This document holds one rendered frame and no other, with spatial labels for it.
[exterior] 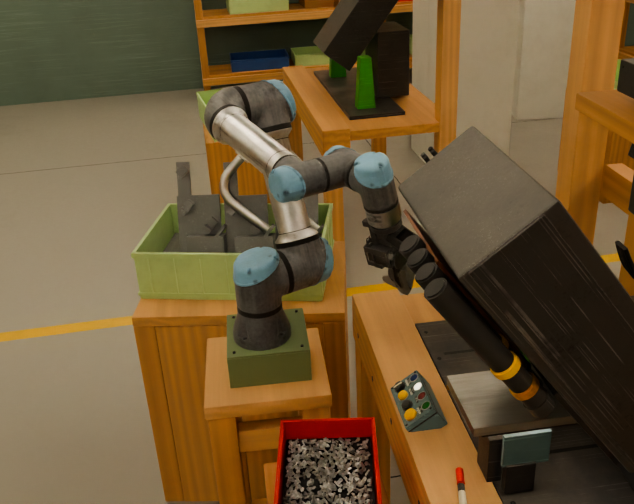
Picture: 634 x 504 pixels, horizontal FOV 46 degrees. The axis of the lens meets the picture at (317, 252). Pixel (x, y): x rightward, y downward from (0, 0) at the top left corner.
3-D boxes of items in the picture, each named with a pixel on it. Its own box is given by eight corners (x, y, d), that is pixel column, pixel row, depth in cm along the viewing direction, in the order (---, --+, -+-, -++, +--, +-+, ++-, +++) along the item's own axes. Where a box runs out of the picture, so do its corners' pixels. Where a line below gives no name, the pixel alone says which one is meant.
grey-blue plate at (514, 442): (500, 495, 146) (505, 439, 140) (497, 487, 148) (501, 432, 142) (546, 488, 147) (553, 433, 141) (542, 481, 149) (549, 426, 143)
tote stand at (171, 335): (165, 502, 270) (131, 317, 235) (191, 410, 317) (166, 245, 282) (351, 500, 267) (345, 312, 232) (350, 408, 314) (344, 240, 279)
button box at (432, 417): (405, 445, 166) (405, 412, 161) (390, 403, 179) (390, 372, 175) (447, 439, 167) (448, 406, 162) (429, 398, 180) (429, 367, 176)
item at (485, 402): (472, 442, 131) (473, 429, 130) (445, 388, 145) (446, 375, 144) (679, 414, 135) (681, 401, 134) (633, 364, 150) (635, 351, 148)
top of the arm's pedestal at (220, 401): (205, 421, 185) (203, 408, 183) (208, 349, 213) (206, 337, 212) (332, 407, 187) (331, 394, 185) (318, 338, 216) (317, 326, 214)
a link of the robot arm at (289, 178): (183, 87, 180) (285, 169, 147) (224, 80, 185) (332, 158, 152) (186, 131, 187) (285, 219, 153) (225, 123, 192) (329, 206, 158)
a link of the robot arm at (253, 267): (227, 299, 192) (222, 253, 186) (272, 284, 198) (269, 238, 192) (249, 319, 182) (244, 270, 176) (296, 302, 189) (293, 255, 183)
